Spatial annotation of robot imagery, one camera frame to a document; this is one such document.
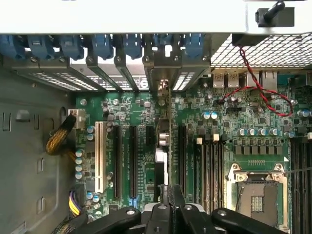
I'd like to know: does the silver ethernet port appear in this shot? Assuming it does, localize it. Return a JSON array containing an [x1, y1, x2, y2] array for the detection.
[[246, 70, 278, 91]]

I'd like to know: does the silver USB port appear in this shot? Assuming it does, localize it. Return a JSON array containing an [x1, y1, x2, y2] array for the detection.
[[227, 72, 240, 88], [213, 72, 225, 88]]

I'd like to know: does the blue card retention clip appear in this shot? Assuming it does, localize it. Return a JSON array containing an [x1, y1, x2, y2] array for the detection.
[[184, 34, 205, 62], [92, 34, 115, 61], [27, 35, 56, 61], [0, 35, 27, 61], [122, 34, 142, 60], [59, 35, 85, 61], [153, 34, 176, 47]]

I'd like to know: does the black intrusion switch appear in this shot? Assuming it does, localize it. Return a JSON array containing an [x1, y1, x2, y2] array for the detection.
[[231, 33, 263, 47]]

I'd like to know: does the long black expansion slot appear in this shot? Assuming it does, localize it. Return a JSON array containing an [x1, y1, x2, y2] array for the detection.
[[178, 124, 188, 195], [113, 123, 122, 198], [128, 125, 138, 198]]

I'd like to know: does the yellow purple power wire bundle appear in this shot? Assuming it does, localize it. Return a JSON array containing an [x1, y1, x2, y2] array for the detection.
[[68, 190, 83, 218]]

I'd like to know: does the yellow black braided power cable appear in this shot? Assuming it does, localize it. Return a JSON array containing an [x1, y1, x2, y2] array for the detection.
[[45, 115, 78, 163]]

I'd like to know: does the perforated metal slot cover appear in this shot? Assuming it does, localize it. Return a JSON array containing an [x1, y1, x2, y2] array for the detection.
[[142, 55, 155, 93], [171, 55, 211, 92], [11, 56, 82, 93], [38, 56, 104, 93], [114, 55, 141, 93], [85, 56, 124, 93]]

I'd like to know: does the RAM slot with black latch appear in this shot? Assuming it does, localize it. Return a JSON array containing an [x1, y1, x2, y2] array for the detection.
[[204, 133, 212, 212], [218, 134, 228, 209]]

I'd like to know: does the grey metal PC case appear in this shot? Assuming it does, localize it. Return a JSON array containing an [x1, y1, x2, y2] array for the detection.
[[0, 0, 312, 234]]

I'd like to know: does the short black expansion slot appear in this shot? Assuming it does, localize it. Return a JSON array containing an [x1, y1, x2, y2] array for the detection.
[[146, 126, 156, 145]]

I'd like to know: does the black case lock latch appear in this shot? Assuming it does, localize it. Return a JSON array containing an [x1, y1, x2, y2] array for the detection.
[[254, 0, 295, 28]]

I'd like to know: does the white expansion slot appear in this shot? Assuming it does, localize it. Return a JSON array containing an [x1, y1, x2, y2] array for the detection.
[[94, 121, 105, 194]]

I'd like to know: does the RAM slot with white latch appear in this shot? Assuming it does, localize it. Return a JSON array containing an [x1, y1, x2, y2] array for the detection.
[[211, 133, 219, 211], [195, 137, 203, 211]]

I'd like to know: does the metal CPU socket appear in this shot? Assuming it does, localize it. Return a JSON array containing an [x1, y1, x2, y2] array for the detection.
[[226, 162, 291, 226]]

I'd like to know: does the grey braided cable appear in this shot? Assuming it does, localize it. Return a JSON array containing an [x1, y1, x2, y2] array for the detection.
[[52, 214, 89, 234]]

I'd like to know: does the green motherboard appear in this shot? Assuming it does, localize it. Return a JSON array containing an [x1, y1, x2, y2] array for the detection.
[[74, 70, 312, 234]]

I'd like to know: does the red and black twisted wire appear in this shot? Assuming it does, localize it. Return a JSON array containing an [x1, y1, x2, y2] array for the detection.
[[218, 45, 293, 117]]

